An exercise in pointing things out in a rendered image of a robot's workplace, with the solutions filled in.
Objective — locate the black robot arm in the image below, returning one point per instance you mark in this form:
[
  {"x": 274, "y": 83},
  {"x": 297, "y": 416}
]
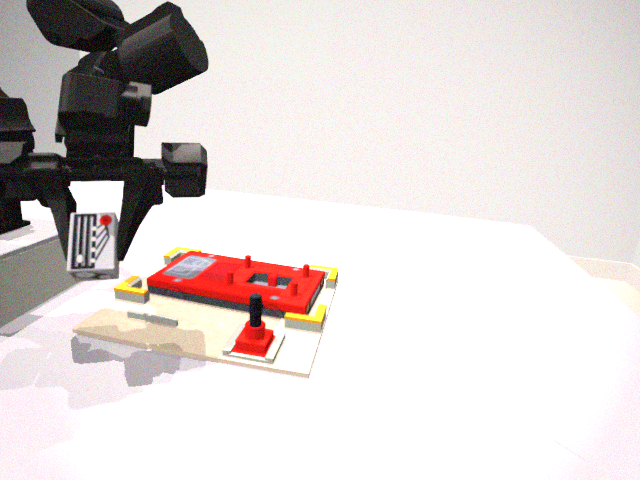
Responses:
[{"x": 109, "y": 90}]

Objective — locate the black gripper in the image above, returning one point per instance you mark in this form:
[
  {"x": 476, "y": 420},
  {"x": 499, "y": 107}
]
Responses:
[{"x": 47, "y": 176}]

